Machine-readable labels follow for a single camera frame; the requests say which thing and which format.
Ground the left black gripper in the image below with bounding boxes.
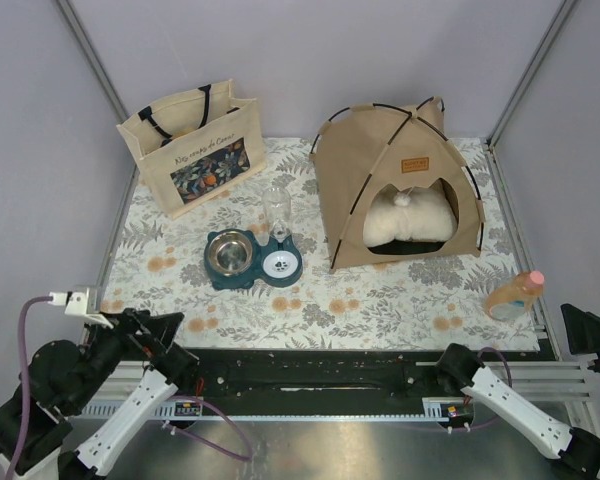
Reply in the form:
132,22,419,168
68,304,184,410

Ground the teal pet bowl stand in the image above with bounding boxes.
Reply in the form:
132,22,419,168
203,229,303,290

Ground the stainless steel bowl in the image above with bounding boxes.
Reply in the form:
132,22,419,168
206,231,253,276

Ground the clear plastic water bottle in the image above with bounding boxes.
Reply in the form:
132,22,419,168
262,187,291,243

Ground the cream fluffy pillow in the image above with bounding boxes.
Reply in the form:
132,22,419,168
363,185,457,248

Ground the beige fabric pet tent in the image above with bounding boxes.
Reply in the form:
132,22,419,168
309,96,486,274

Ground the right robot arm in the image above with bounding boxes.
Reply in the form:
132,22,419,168
435,303,600,479

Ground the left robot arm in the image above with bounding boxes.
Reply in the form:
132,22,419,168
0,308,199,479

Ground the pink capped juice bottle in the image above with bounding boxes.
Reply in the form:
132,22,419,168
484,270,545,321

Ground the floral patterned table mat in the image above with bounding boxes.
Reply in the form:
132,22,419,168
101,138,540,353

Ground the beige floral tote bag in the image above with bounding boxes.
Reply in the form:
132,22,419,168
117,80,266,219

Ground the white toy ball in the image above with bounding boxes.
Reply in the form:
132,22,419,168
393,192,411,207

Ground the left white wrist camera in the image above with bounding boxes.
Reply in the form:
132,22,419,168
47,286,113,329

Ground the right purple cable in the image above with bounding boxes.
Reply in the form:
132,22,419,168
419,347,516,434

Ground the purple cable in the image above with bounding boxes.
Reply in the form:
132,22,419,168
419,347,516,434
2,294,254,479

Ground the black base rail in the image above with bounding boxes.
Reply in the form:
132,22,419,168
139,348,481,419

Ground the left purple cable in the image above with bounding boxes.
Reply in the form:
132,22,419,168
2,294,254,479

